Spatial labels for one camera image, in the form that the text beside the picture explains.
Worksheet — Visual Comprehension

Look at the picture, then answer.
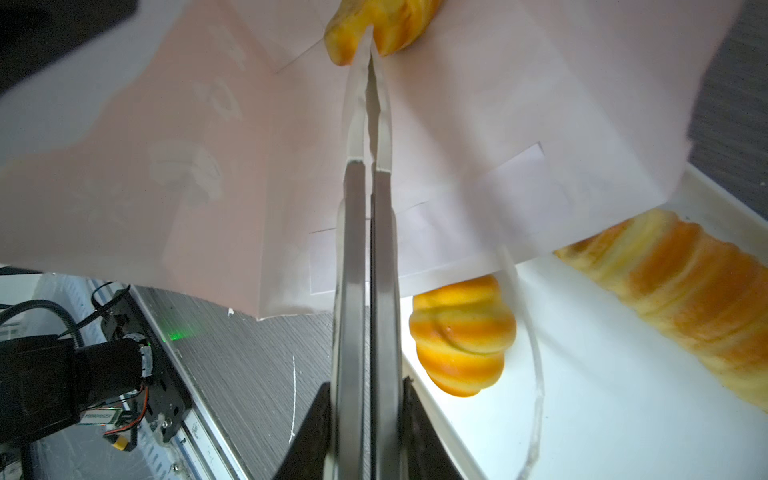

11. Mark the white plastic tray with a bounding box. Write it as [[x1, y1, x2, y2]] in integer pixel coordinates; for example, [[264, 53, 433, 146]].
[[398, 163, 768, 480]]

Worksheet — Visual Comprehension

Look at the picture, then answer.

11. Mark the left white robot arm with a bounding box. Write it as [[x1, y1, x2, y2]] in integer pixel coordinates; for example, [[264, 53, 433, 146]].
[[1, 288, 153, 451]]

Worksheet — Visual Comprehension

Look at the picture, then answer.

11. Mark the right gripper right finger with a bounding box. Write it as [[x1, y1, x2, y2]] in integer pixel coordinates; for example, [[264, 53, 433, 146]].
[[367, 56, 404, 479]]

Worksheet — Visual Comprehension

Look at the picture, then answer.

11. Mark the long ridged fake loaf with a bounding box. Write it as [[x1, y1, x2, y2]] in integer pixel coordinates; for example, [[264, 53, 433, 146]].
[[555, 209, 767, 410]]

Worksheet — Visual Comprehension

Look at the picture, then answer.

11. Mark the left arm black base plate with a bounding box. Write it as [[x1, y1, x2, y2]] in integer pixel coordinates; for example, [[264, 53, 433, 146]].
[[90, 282, 192, 443]]

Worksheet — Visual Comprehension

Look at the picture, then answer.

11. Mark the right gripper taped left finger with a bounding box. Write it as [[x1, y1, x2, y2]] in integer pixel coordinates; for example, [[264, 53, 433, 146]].
[[324, 27, 373, 479]]

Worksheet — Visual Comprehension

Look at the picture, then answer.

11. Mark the red white paper bag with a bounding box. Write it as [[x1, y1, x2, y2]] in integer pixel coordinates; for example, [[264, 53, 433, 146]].
[[1, 1, 741, 330]]

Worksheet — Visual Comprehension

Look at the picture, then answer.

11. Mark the round yellow fake bun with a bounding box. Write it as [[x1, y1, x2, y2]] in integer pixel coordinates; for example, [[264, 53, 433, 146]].
[[409, 275, 517, 397]]

